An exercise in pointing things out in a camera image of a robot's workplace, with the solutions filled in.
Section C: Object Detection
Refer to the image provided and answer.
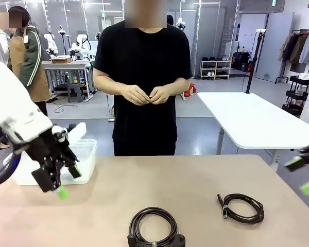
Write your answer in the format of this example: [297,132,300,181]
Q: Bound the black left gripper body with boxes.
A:
[24,128,77,170]

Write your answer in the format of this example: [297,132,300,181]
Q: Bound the thick black power cable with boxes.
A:
[128,207,186,247]

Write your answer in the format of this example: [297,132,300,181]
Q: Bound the person's left forearm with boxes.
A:
[167,76,192,95]

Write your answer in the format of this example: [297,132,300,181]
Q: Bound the person's right forearm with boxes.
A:
[93,68,127,98]

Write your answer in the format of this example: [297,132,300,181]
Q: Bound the person's right hand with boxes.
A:
[121,84,148,107]

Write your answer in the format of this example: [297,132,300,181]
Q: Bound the person's left hand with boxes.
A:
[148,85,172,105]

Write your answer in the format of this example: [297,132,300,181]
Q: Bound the translucent white plastic container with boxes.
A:
[4,138,98,186]

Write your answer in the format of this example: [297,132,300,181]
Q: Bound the black utility cart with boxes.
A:
[282,74,309,118]

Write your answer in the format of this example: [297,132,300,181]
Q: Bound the grey plastic stool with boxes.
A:
[66,82,85,103]

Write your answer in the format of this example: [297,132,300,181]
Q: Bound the white desk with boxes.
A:
[197,92,309,172]

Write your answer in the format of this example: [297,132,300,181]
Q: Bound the grey workbench table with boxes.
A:
[42,60,95,100]

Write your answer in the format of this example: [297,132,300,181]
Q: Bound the person in green jacket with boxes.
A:
[7,5,53,118]

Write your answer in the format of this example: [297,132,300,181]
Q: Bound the brown cardboard box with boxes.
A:
[50,57,72,64]

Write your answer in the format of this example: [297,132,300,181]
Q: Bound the clothes rack with coats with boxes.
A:
[274,28,309,84]

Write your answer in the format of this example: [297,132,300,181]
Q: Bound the grey partition panel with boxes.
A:
[256,11,295,82]

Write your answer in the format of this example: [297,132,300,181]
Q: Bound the black luggage bag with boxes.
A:
[233,51,255,73]

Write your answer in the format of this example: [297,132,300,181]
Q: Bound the white shoe rack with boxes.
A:
[200,57,232,80]

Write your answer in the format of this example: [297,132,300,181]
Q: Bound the person in black t-shirt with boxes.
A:
[92,20,194,157]

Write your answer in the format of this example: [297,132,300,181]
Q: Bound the orange red object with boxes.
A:
[184,82,198,97]

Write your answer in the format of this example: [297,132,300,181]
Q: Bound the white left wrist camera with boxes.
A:
[53,122,88,142]

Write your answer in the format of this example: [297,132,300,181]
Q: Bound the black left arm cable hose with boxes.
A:
[0,123,25,190]

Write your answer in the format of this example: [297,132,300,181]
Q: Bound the dark braided coiled cable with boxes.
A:
[217,193,265,225]

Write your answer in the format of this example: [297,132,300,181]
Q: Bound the black camera stand pole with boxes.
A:
[243,28,267,95]

